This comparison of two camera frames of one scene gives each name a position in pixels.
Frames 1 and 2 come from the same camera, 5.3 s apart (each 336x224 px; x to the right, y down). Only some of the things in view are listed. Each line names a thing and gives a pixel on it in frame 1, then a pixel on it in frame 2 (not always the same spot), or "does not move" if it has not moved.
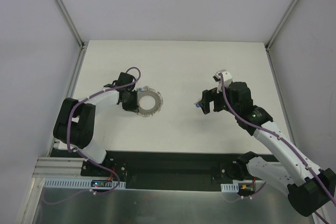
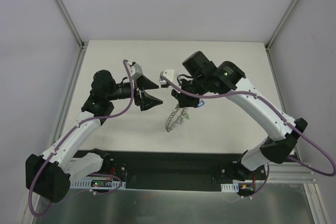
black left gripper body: (132, 100) → (139, 94)
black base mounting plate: (177, 170) does not move
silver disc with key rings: (146, 91) → (176, 117)
